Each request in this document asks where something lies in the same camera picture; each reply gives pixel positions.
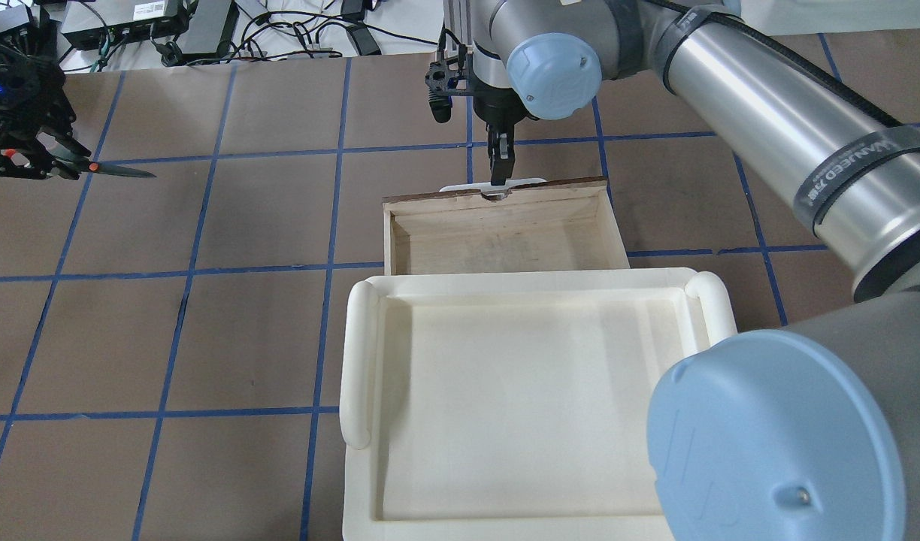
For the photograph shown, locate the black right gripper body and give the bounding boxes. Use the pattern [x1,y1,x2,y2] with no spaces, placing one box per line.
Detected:
[425,30,533,128]

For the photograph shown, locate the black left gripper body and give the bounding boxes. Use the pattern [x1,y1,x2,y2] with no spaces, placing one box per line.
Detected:
[0,38,77,180]

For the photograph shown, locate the black scissors orange pivot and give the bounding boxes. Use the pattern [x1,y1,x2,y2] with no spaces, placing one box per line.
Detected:
[0,150,156,180]

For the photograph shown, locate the wooden drawer with white handle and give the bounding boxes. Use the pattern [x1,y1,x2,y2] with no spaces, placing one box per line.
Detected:
[383,176,631,275]

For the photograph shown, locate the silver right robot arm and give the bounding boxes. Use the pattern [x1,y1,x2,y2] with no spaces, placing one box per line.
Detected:
[425,1,920,540]

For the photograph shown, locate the black electronics box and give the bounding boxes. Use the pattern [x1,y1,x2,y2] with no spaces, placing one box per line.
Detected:
[177,1,239,64]

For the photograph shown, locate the cream plastic tray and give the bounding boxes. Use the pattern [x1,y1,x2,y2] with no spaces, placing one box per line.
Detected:
[339,267,737,540]

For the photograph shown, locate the black network switch box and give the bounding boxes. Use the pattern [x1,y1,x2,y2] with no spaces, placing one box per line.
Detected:
[60,1,191,51]

